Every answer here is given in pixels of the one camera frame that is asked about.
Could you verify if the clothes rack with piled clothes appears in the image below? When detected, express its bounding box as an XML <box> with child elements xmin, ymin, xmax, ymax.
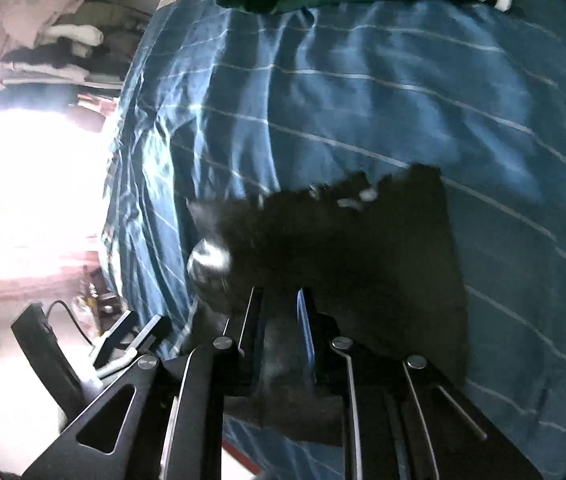
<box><xmin>0</xmin><ymin>0</ymin><xmax>151</xmax><ymax>113</ymax></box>

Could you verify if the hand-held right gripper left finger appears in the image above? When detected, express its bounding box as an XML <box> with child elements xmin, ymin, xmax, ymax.
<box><xmin>23</xmin><ymin>287</ymin><xmax>266</xmax><ymax>480</ymax></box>

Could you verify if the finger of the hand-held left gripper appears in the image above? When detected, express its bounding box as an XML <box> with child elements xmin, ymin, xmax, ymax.
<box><xmin>91</xmin><ymin>309</ymin><xmax>137</xmax><ymax>362</ymax></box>
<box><xmin>124</xmin><ymin>314</ymin><xmax>170</xmax><ymax>357</ymax></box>

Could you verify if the blue striped bed sheet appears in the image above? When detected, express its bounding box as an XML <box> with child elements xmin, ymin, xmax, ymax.
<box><xmin>100</xmin><ymin>0</ymin><xmax>566</xmax><ymax>480</ymax></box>

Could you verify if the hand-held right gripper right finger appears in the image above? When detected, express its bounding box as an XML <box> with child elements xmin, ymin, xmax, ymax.
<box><xmin>295</xmin><ymin>287</ymin><xmax>544</xmax><ymax>480</ymax></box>

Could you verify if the black power strip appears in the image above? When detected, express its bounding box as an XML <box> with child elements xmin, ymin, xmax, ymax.
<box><xmin>10</xmin><ymin>304</ymin><xmax>84</xmax><ymax>411</ymax></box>

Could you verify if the black leather jacket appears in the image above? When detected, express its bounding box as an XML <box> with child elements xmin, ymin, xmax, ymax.
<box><xmin>185</xmin><ymin>161</ymin><xmax>470</xmax><ymax>448</ymax></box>

